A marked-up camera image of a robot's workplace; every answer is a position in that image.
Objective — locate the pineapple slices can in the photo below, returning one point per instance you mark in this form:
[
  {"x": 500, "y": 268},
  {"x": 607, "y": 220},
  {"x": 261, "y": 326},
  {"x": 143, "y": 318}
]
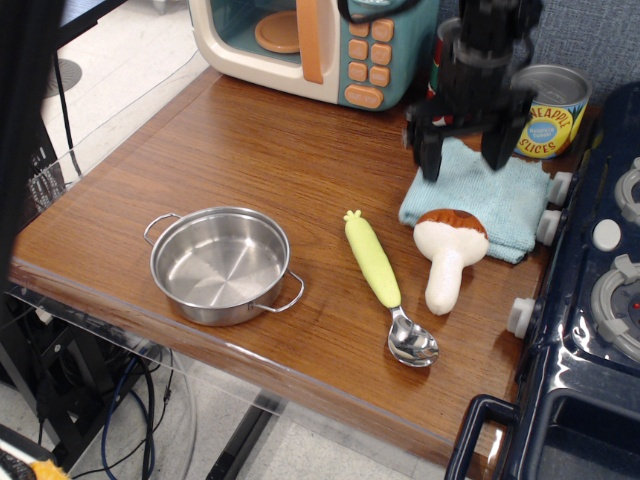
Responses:
[{"x": 561, "y": 97}]

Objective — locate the stainless steel pot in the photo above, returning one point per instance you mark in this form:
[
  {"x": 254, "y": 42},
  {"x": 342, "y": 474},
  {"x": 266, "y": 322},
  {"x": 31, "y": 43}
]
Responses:
[{"x": 222, "y": 266}]

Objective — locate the toy microwave oven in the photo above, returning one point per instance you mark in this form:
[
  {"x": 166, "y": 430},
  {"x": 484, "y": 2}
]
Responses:
[{"x": 360, "y": 54}]

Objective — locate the green handled metal spoon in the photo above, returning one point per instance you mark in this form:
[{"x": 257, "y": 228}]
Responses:
[{"x": 407, "y": 341}]

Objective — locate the dark blue toy stove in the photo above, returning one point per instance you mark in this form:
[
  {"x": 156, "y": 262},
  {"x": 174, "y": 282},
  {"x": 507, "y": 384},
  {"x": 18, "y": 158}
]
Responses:
[{"x": 576, "y": 414}]

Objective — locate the tomato sauce can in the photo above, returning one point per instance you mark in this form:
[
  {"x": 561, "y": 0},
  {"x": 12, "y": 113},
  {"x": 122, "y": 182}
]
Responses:
[{"x": 436, "y": 60}]

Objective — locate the light blue cloth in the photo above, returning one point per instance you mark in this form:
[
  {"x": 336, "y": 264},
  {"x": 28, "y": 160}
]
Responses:
[{"x": 508, "y": 202}]

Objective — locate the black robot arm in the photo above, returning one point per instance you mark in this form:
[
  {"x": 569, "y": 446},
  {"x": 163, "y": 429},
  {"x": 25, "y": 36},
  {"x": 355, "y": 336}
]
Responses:
[{"x": 490, "y": 24}]

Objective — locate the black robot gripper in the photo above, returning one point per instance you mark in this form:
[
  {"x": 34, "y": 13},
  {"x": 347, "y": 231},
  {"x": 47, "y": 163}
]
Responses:
[{"x": 483, "y": 102}]

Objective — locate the plush toy mushroom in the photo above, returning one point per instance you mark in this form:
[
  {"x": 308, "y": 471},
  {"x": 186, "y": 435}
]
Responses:
[{"x": 451, "y": 240}]

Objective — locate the black table leg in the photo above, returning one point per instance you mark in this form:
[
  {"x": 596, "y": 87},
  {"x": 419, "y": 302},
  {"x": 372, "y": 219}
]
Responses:
[{"x": 242, "y": 442}]

